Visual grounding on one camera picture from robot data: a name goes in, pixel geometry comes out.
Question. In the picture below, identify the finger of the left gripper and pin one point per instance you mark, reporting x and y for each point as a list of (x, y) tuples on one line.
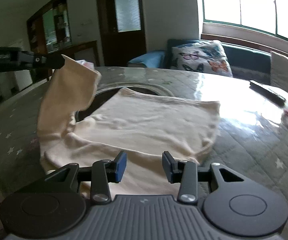
[(31, 60)]

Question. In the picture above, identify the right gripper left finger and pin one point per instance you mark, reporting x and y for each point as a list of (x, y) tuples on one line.
[(104, 172)]

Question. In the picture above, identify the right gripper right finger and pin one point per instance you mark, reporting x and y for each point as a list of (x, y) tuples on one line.
[(183, 172)]

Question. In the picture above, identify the cream knit garment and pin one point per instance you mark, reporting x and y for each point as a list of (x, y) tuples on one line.
[(142, 125)]

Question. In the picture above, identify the dark wooden display cabinet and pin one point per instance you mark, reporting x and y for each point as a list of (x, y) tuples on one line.
[(49, 33)]

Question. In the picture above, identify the tissue box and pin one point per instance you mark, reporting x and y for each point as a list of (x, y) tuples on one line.
[(86, 64)]

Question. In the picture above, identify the black round induction cooktop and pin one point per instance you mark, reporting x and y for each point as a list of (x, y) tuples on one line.
[(105, 93)]

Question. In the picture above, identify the dark wooden door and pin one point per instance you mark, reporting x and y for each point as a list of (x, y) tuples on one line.
[(122, 31)]

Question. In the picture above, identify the blue sofa cushion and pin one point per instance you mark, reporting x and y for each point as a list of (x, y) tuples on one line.
[(152, 59)]

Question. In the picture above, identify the black remote control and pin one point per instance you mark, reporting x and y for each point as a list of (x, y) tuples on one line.
[(267, 93)]

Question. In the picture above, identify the butterfly print pillow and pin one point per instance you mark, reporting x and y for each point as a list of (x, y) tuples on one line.
[(202, 57)]

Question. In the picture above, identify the teal sofa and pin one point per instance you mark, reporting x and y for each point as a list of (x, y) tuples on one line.
[(246, 63)]

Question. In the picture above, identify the white plain pillow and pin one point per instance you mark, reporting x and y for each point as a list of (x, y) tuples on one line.
[(279, 71)]

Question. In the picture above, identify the green framed window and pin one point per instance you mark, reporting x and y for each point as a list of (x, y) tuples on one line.
[(253, 7)]

